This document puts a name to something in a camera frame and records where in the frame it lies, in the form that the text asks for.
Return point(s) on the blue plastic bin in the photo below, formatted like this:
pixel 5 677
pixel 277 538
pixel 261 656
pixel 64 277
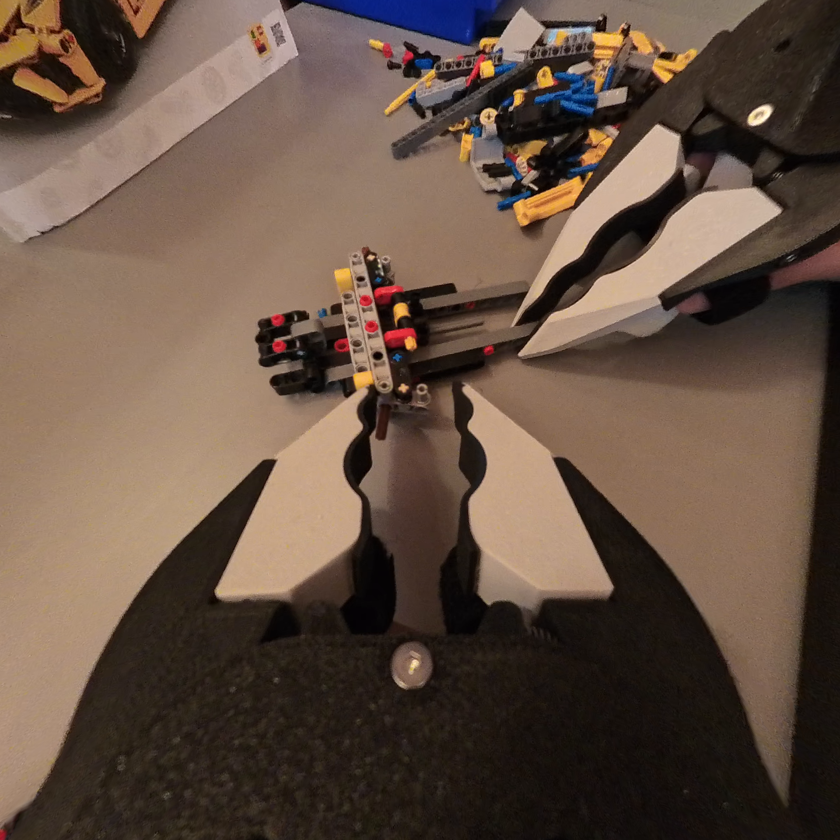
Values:
pixel 420 16

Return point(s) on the toy brick chassis assembly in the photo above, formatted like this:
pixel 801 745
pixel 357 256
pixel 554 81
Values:
pixel 361 321

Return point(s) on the grey instruction booklet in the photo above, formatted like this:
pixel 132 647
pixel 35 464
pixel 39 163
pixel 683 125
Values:
pixel 131 118

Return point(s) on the grey desk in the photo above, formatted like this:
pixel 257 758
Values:
pixel 131 394

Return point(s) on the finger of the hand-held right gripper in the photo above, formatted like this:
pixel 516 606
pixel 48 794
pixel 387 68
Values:
pixel 623 190
pixel 689 249

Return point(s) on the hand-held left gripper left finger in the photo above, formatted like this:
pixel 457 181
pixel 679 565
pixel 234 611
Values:
pixel 295 525

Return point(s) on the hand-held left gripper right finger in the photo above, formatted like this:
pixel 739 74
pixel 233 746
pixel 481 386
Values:
pixel 538 525

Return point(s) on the pile of mixed toy bricks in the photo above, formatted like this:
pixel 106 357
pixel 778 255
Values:
pixel 544 111

